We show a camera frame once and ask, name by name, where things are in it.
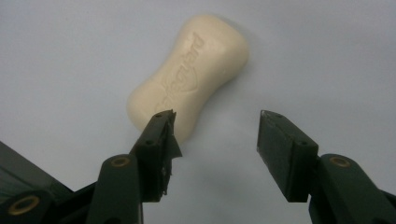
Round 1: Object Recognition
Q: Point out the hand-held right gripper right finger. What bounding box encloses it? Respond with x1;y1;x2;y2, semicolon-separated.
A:
256;109;396;224

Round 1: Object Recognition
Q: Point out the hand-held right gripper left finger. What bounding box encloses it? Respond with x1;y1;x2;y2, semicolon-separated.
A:
86;109;183;224

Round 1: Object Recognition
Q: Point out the cream soap bar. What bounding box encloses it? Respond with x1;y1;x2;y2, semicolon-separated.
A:
126;14;250;144

